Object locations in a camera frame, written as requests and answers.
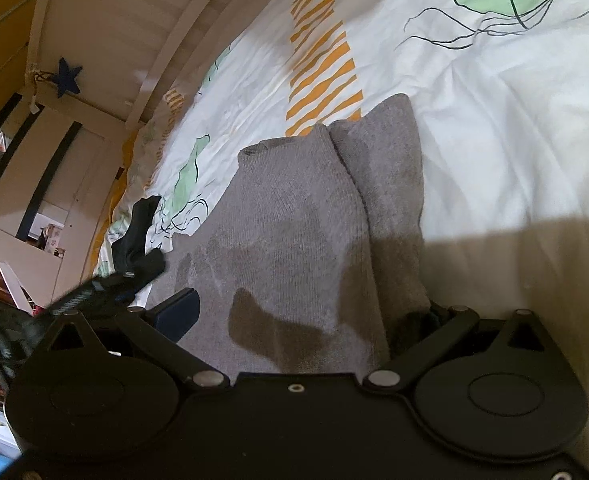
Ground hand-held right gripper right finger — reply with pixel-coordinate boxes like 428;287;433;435
363;305;560;395

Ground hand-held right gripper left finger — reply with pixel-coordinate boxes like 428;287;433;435
39;287;230;390

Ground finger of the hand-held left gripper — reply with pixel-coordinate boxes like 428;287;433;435
105;271;151;307

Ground black garment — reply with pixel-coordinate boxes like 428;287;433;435
110;195;166;283

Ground grey hoodie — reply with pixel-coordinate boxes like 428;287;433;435
167;92;433;376

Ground small white box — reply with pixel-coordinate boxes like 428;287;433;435
36;224;66;258

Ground yellow bed sheet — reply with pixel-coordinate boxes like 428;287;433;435
90;172;128;273

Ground white leaf-print duvet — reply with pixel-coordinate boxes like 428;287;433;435
82;0;589;376

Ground dark blue star decoration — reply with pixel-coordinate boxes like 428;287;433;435
54;57;84;99

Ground dark cables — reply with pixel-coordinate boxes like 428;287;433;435
0;302;45;376

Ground white wardrobe with black handles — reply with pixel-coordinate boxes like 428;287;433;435
0;87;131;311

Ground white bed frame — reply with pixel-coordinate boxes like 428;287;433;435
27;0;295;133

